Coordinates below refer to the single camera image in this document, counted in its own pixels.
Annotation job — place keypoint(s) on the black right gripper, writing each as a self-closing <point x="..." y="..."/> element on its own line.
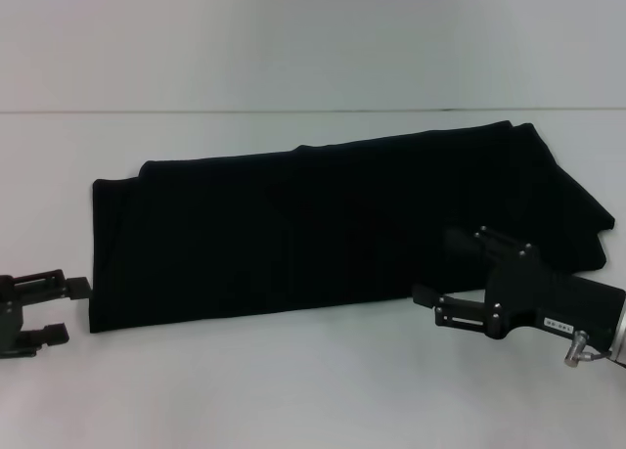
<point x="548" y="297"/>

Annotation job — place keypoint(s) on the black FREE! print t-shirt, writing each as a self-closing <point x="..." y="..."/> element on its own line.
<point x="318" y="224"/>

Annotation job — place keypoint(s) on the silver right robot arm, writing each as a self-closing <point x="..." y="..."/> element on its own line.
<point x="622" y="336"/>

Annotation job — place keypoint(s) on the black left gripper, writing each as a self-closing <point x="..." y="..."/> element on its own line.
<point x="11" y="317"/>

